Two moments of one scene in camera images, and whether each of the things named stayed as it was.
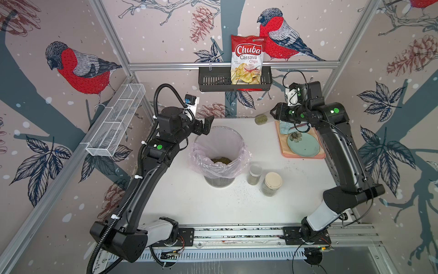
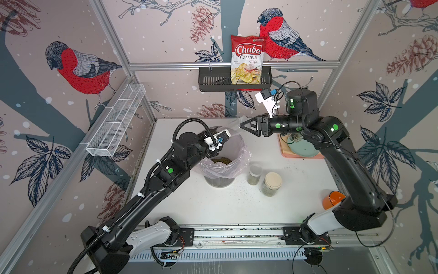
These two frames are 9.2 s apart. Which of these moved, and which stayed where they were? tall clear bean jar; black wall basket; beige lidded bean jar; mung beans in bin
Moved: tall clear bean jar
Stayed: beige lidded bean jar; black wall basket; mung beans in bin
